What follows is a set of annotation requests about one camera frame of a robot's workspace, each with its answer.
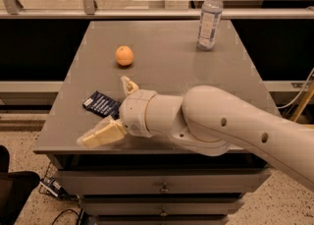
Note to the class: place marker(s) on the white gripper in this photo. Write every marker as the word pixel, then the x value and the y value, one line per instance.
pixel 135 112

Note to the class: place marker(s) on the dark blue rxbar wrapper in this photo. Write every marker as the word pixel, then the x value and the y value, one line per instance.
pixel 102 105

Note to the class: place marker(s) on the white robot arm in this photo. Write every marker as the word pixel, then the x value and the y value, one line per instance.
pixel 208 120

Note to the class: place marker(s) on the orange fruit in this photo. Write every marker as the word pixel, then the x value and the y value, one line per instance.
pixel 124 55

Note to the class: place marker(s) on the grey drawer cabinet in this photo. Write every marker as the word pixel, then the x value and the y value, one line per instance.
pixel 139 181

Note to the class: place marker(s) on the power strip on floor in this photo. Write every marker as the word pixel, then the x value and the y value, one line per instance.
pixel 51 185

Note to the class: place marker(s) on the black office chair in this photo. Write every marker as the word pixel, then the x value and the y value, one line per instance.
pixel 15 188

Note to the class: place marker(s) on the clear plastic water bottle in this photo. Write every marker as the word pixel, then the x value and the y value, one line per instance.
pixel 211 12

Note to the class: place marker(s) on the yellow stand frame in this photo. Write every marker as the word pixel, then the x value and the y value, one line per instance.
pixel 303 103

